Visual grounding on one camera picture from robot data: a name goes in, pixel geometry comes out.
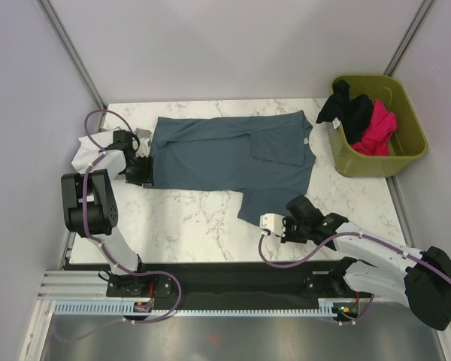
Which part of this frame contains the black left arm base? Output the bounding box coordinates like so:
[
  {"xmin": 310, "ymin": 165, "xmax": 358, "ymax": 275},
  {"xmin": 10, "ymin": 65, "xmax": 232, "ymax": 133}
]
[{"xmin": 98, "ymin": 268, "xmax": 178, "ymax": 299}]

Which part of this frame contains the black t-shirt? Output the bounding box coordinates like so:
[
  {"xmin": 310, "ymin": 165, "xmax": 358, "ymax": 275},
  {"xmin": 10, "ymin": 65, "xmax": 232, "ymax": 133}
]
[{"xmin": 316, "ymin": 80, "xmax": 374, "ymax": 144}]

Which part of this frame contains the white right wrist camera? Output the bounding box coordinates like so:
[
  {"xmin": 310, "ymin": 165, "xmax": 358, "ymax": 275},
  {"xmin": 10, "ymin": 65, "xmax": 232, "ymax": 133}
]
[{"xmin": 259, "ymin": 214, "xmax": 286, "ymax": 238}]

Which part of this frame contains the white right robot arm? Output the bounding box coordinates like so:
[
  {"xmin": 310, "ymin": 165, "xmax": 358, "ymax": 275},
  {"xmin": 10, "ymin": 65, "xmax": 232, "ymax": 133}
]
[{"xmin": 274, "ymin": 196, "xmax": 451, "ymax": 331}]

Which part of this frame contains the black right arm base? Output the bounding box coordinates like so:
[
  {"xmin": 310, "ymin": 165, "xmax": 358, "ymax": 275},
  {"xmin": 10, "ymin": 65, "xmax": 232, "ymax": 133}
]
[{"xmin": 304, "ymin": 272, "xmax": 368, "ymax": 299}]

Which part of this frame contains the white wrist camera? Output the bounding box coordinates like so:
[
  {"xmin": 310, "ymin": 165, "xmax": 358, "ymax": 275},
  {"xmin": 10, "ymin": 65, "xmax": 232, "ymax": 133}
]
[
  {"xmin": 259, "ymin": 214, "xmax": 286, "ymax": 238},
  {"xmin": 135, "ymin": 137, "xmax": 151, "ymax": 158}
]

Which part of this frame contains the right aluminium corner post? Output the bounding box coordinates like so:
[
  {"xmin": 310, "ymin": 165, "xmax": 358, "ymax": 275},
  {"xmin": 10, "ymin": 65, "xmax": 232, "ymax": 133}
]
[{"xmin": 383, "ymin": 0, "xmax": 437, "ymax": 77}]

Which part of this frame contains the pink t-shirt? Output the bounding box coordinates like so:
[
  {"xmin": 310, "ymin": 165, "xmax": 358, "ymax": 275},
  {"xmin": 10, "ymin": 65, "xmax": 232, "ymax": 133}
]
[{"xmin": 352, "ymin": 100, "xmax": 397, "ymax": 156}]

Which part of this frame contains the light blue cable duct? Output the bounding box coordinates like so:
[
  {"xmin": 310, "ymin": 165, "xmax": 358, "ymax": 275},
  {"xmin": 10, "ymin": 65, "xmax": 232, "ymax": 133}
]
[{"xmin": 53, "ymin": 300, "xmax": 355, "ymax": 317}]

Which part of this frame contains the blue-grey t-shirt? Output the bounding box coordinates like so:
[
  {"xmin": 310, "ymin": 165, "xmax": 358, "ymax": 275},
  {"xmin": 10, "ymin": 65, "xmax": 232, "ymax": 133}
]
[{"xmin": 150, "ymin": 111, "xmax": 316, "ymax": 226}]

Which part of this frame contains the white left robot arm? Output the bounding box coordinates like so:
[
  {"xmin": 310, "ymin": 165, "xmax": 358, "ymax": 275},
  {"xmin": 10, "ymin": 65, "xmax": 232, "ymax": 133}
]
[{"xmin": 61, "ymin": 129, "xmax": 153, "ymax": 296}]

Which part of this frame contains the aluminium frame rail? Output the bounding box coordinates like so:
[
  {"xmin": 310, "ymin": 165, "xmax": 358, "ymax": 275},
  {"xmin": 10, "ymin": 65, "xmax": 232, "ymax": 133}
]
[{"xmin": 39, "ymin": 263, "xmax": 334, "ymax": 299}]

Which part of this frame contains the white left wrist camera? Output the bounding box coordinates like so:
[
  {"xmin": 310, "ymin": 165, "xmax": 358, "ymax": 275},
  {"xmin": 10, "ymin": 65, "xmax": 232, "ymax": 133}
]
[{"xmin": 135, "ymin": 137, "xmax": 151, "ymax": 158}]

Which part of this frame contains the olive green plastic bin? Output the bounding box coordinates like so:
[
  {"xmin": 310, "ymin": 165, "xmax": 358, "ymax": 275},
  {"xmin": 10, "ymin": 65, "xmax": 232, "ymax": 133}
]
[{"xmin": 326, "ymin": 74, "xmax": 428, "ymax": 177}]

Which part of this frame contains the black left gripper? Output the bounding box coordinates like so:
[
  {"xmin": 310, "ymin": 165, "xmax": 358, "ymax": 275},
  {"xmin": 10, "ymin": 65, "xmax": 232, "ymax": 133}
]
[{"xmin": 122, "ymin": 154, "xmax": 154, "ymax": 187}]

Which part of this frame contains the aluminium corner post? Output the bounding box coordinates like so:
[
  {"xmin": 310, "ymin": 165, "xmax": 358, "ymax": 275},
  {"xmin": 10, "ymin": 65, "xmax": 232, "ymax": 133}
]
[
  {"xmin": 383, "ymin": 0, "xmax": 437, "ymax": 77},
  {"xmin": 37, "ymin": 0, "xmax": 107, "ymax": 109}
]

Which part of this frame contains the left aluminium corner post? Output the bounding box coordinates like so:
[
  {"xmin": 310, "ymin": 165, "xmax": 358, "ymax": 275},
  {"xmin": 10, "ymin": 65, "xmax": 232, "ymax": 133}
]
[{"xmin": 37, "ymin": 0, "xmax": 107, "ymax": 109}]

